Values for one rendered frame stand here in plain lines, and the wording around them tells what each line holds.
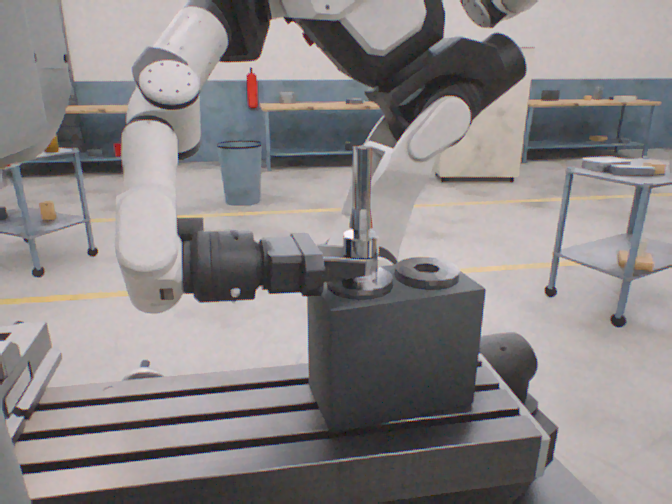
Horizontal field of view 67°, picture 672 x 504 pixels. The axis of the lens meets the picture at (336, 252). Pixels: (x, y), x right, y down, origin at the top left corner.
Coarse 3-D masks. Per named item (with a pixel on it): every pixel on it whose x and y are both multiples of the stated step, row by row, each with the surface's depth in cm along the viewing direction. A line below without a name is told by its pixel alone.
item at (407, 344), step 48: (336, 288) 65; (384, 288) 65; (432, 288) 67; (480, 288) 68; (336, 336) 63; (384, 336) 65; (432, 336) 67; (480, 336) 70; (336, 384) 65; (384, 384) 68; (432, 384) 70; (336, 432) 68
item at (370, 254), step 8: (344, 248) 65; (352, 248) 64; (360, 248) 64; (368, 248) 64; (376, 248) 65; (344, 256) 66; (352, 256) 65; (360, 256) 64; (368, 256) 65; (376, 256) 66; (368, 264) 65; (376, 264) 66; (368, 272) 65; (376, 272) 67; (352, 280) 66; (360, 280) 66; (368, 280) 66
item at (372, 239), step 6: (348, 234) 66; (372, 234) 66; (348, 240) 64; (354, 240) 64; (360, 240) 64; (366, 240) 64; (372, 240) 64; (378, 240) 65; (354, 246) 64; (360, 246) 64; (366, 246) 64
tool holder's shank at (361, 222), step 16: (352, 160) 62; (368, 160) 62; (352, 176) 63; (368, 176) 62; (352, 192) 64; (368, 192) 63; (352, 208) 64; (368, 208) 64; (352, 224) 64; (368, 224) 64
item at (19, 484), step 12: (0, 408) 22; (0, 420) 21; (0, 432) 21; (0, 444) 21; (12, 444) 23; (0, 456) 21; (12, 456) 22; (0, 468) 20; (12, 468) 22; (0, 480) 20; (12, 480) 21; (0, 492) 20; (12, 492) 21; (24, 492) 23
